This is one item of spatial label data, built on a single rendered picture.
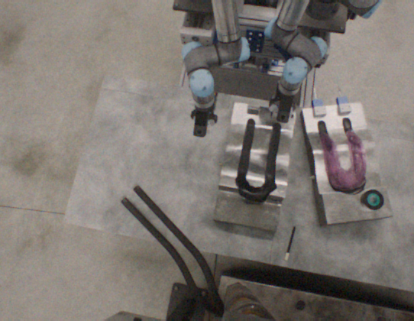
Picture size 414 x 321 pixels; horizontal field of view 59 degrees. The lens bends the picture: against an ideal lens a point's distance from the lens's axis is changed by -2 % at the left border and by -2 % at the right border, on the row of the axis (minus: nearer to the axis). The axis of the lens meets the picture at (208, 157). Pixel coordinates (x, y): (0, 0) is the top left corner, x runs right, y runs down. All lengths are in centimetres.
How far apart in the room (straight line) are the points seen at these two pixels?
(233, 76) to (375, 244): 133
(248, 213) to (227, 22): 74
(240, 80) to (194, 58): 119
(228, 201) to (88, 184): 61
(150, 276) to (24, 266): 80
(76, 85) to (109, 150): 119
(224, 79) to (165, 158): 93
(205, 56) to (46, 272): 180
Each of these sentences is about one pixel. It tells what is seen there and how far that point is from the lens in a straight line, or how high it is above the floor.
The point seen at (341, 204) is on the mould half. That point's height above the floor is 91.
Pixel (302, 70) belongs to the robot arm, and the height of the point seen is 126.
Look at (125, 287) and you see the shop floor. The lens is 245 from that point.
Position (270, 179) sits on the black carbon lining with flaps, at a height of 91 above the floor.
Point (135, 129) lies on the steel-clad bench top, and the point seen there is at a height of 80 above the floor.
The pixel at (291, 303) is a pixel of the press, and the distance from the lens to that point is 162.
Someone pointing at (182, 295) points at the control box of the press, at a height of 1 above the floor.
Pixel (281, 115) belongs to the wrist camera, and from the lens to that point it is 144.
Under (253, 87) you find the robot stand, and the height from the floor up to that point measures 21.
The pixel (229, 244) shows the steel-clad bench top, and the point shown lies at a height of 80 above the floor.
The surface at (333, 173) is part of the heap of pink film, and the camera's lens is 157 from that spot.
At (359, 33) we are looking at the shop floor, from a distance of 300.
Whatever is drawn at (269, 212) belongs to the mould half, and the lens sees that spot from 153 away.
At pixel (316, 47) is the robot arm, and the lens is 136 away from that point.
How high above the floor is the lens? 237
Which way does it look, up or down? 75 degrees down
